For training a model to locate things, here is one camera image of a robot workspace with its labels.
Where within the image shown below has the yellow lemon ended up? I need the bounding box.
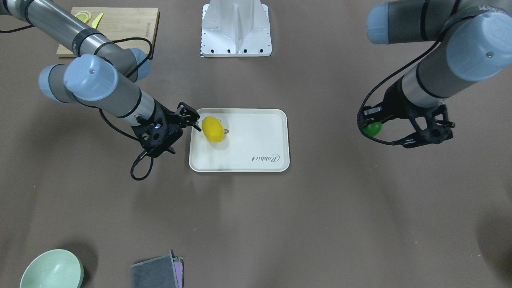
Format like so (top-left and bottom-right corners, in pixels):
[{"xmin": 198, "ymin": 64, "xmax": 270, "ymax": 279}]
[{"xmin": 201, "ymin": 116, "xmax": 224, "ymax": 143}]

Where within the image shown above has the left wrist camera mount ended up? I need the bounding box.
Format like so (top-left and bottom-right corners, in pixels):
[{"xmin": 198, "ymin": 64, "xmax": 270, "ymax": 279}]
[{"xmin": 398, "ymin": 102, "xmax": 456, "ymax": 149}]

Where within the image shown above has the lemon slice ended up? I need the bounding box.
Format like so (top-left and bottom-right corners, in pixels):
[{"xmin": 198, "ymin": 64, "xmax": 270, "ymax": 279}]
[{"xmin": 74, "ymin": 10, "xmax": 92, "ymax": 24}]

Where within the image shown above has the yellow plastic knife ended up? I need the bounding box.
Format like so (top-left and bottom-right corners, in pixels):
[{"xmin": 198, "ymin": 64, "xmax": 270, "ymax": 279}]
[{"xmin": 91, "ymin": 13, "xmax": 104, "ymax": 29}]

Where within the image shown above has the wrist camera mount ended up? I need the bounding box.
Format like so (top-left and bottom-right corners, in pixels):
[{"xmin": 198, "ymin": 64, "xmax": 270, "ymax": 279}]
[
  {"xmin": 398, "ymin": 102, "xmax": 456, "ymax": 149},
  {"xmin": 130, "ymin": 121, "xmax": 183, "ymax": 181}
]

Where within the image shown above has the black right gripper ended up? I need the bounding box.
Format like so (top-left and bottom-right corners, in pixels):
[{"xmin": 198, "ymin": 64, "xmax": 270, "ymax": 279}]
[{"xmin": 146, "ymin": 100, "xmax": 202, "ymax": 134}]

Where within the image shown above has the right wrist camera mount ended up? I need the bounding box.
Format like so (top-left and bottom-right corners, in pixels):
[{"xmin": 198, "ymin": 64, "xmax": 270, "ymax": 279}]
[{"xmin": 130, "ymin": 121, "xmax": 183, "ymax": 181}]

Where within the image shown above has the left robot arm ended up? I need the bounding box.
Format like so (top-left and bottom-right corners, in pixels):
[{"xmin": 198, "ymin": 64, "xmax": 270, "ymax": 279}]
[{"xmin": 366, "ymin": 0, "xmax": 511, "ymax": 122}]

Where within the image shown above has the mint green bowl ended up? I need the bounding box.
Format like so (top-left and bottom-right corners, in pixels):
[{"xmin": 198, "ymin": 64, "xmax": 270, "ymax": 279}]
[{"xmin": 19, "ymin": 249, "xmax": 84, "ymax": 288}]

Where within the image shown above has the green lime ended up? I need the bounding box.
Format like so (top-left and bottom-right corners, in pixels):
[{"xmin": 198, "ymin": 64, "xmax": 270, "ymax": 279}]
[{"xmin": 362, "ymin": 122, "xmax": 382, "ymax": 138}]

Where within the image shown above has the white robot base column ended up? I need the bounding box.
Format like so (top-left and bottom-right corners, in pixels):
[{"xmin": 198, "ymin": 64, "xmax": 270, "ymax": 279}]
[{"xmin": 200, "ymin": 0, "xmax": 272, "ymax": 57}]

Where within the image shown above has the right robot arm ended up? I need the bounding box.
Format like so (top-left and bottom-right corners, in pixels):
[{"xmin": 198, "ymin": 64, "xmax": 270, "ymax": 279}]
[{"xmin": 1, "ymin": 0, "xmax": 199, "ymax": 138}]

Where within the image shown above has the grey folded cloth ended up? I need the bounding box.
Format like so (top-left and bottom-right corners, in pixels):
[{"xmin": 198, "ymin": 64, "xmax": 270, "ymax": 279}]
[{"xmin": 130, "ymin": 251, "xmax": 184, "ymax": 288}]

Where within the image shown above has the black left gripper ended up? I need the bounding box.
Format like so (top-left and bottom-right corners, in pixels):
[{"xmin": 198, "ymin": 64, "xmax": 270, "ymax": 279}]
[{"xmin": 362, "ymin": 78, "xmax": 423, "ymax": 126}]

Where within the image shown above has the wooden cutting board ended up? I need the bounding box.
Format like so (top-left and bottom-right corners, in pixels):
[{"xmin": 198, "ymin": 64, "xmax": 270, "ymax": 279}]
[{"xmin": 70, "ymin": 7, "xmax": 160, "ymax": 46}]

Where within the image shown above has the cream rabbit tray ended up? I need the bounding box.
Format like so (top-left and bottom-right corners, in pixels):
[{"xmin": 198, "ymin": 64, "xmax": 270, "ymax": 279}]
[{"xmin": 188, "ymin": 108, "xmax": 290, "ymax": 172}]

